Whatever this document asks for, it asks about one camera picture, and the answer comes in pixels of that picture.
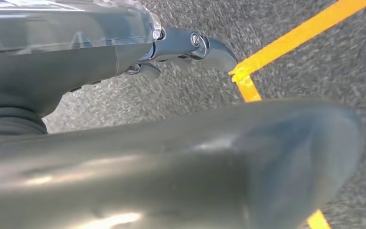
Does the yellow floor tape square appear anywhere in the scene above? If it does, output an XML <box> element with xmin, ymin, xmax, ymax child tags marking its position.
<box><xmin>228</xmin><ymin>0</ymin><xmax>366</xmax><ymax>229</ymax></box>

